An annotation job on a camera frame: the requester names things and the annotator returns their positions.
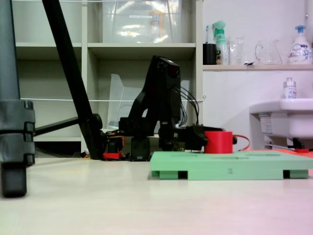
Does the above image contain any clear glass pitcher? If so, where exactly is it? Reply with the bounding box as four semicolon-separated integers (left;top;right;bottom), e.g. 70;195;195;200
255;39;284;66

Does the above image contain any clear glass measuring cup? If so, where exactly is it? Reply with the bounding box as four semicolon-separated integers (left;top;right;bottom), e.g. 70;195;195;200
226;36;245;66

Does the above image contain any black arm wire loop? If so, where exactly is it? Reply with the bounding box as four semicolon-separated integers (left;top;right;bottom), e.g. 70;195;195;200
174;85;201;128

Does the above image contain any white string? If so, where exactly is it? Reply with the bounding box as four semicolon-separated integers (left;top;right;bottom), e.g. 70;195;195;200
19;95;207;102

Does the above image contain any white sink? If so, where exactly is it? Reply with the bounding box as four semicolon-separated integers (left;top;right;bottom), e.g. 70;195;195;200
248;98;313;147

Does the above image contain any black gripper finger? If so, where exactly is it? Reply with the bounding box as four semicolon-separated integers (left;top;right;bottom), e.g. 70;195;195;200
224;128;238;145
189;137;208;151

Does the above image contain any green spray bottle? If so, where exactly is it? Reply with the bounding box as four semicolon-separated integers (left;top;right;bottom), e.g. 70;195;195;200
211;20;230;66

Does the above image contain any green shape-hole board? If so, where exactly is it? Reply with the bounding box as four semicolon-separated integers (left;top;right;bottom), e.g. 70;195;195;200
149;150;313;181

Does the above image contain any clear sanitiser bottle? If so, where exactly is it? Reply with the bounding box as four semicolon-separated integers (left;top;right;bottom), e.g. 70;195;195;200
283;77;298;100

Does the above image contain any black cup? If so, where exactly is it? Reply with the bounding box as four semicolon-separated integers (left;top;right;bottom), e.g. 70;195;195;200
202;43;218;66

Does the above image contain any black tripod leg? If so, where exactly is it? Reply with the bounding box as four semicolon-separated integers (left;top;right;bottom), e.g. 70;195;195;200
41;0;104;160

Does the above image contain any small red black clamp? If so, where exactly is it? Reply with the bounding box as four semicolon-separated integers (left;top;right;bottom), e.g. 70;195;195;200
291;138;309;153

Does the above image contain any clear plastic storage box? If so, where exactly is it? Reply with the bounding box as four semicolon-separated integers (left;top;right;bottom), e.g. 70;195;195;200
102;0;182;44

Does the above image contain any red cylinder block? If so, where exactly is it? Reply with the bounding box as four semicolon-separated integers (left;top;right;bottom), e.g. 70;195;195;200
203;131;234;155

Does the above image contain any orange wire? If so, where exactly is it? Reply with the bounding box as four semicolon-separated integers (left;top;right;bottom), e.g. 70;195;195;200
233;134;250;152

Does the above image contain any wooden wall ledge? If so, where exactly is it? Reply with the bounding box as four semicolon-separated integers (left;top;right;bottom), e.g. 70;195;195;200
202;64;313;72

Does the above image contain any white foam soap bottle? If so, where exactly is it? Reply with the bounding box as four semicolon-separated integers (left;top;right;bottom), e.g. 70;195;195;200
287;24;313;65

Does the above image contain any notched grey-black tripod leg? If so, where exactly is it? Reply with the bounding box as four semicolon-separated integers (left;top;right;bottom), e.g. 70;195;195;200
0;0;37;198

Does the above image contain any black tripod brace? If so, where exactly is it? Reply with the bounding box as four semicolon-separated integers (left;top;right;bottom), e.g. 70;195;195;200
33;116;80;137

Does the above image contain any cream shelf unit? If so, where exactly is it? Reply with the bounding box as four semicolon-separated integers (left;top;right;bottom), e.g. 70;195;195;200
11;0;204;157

